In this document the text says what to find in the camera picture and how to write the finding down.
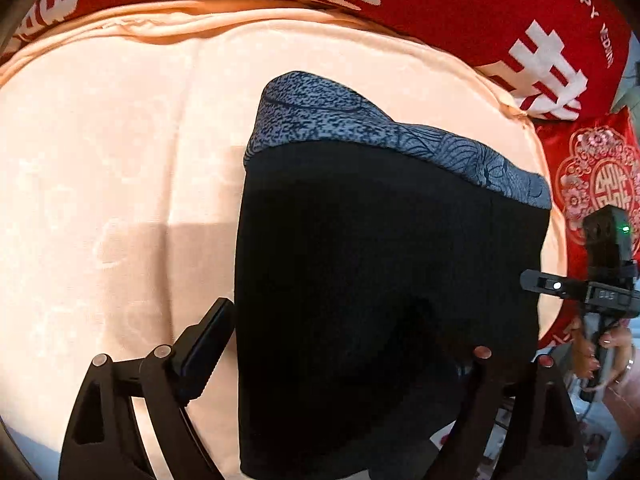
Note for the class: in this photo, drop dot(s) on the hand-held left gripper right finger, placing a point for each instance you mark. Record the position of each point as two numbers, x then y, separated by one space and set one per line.
487 390

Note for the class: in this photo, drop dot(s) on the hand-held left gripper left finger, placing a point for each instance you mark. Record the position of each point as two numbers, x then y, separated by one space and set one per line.
200 360

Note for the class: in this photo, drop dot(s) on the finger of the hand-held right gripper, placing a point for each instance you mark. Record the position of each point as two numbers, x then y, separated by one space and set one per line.
550 284

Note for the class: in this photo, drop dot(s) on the black pants with grey waistband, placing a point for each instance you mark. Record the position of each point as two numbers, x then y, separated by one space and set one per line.
375 260

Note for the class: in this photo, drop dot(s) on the person's right hand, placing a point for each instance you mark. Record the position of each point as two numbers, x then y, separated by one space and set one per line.
617 355

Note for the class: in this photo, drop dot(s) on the red embroidered pillow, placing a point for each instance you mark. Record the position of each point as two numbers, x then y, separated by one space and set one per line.
590 170

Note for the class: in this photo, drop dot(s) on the peach bed sheet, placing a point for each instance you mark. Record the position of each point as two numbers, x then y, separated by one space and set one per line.
125 185

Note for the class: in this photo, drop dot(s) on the red printed blanket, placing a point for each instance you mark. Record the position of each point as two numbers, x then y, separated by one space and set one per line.
450 5

